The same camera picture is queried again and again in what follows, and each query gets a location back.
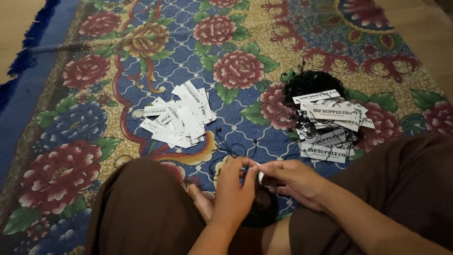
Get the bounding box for floral patterned rug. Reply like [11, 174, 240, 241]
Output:
[0, 0, 453, 255]

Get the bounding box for person's right leg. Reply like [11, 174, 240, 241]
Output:
[288, 132, 453, 255]

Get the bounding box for loose black strings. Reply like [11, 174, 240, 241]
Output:
[208, 127, 260, 179]

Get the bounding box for pile of plain white tags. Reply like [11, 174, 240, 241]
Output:
[139, 80, 217, 149]

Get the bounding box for person's leg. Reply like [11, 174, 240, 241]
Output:
[84, 157, 214, 255]
[288, 132, 453, 255]

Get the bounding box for person's right hand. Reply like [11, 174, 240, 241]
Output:
[258, 159, 332, 214]

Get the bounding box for heap of black strings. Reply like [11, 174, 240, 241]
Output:
[282, 68, 349, 104]

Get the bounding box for person's bare foot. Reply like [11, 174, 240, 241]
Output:
[186, 183, 217, 224]

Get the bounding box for person's left hand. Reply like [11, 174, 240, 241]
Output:
[210, 157, 261, 228]

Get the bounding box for person's left leg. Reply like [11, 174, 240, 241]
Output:
[84, 157, 214, 255]

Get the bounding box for pile of strung white tags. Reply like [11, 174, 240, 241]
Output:
[292, 89, 376, 164]

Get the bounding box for blue fringed carpet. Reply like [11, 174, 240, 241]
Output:
[0, 0, 83, 186]

